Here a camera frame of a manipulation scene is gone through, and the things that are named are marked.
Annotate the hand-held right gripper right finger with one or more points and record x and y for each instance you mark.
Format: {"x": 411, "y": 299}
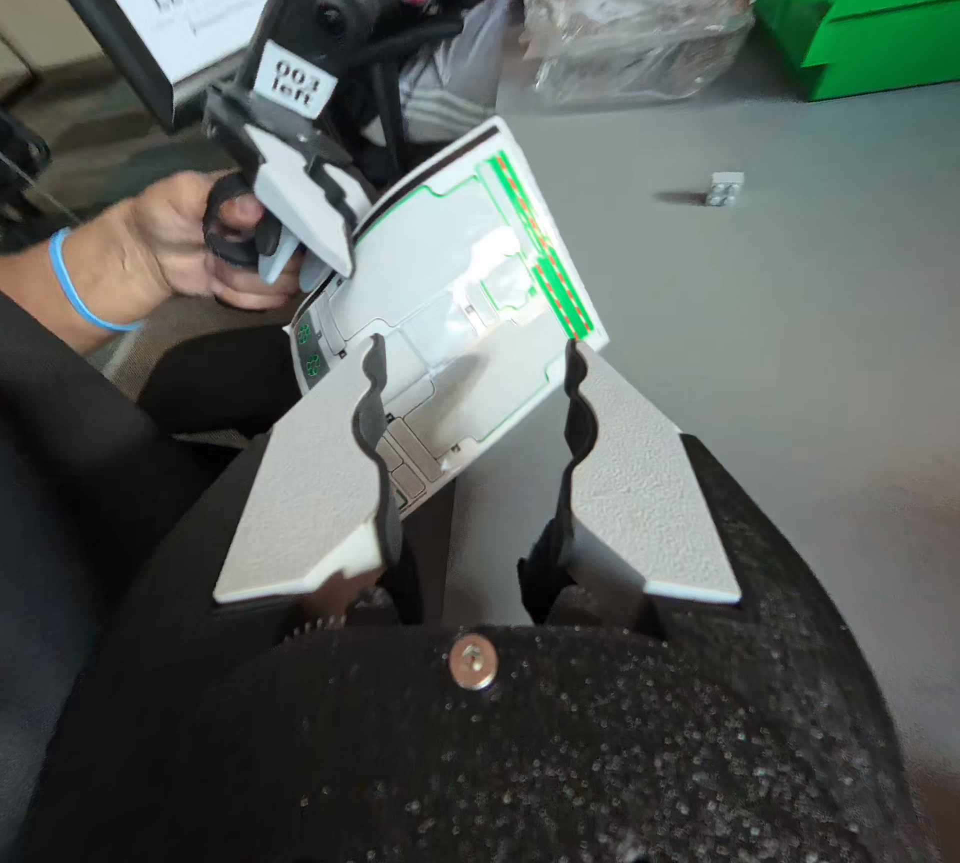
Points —
{"x": 637, "y": 480}

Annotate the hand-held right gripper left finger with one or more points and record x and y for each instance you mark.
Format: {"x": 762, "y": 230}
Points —
{"x": 307, "y": 488}

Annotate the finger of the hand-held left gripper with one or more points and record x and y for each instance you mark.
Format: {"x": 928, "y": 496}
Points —
{"x": 300, "y": 195}
{"x": 351, "y": 192}

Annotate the white sticker sheet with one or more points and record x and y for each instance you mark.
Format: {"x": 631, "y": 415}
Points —
{"x": 450, "y": 293}

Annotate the person's left forearm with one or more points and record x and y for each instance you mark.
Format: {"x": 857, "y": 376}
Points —
{"x": 37, "y": 285}

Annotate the small grey lego brick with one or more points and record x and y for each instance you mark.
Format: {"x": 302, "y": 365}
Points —
{"x": 724, "y": 189}

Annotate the person's left hand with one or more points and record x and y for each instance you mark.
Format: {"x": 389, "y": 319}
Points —
{"x": 157, "y": 248}

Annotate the grey striped bag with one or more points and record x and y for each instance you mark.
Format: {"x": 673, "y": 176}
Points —
{"x": 457, "y": 75}

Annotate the blue wristband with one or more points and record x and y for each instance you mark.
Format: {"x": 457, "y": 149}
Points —
{"x": 71, "y": 285}

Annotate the clear plastic bags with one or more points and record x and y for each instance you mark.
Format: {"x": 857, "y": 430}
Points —
{"x": 637, "y": 0}

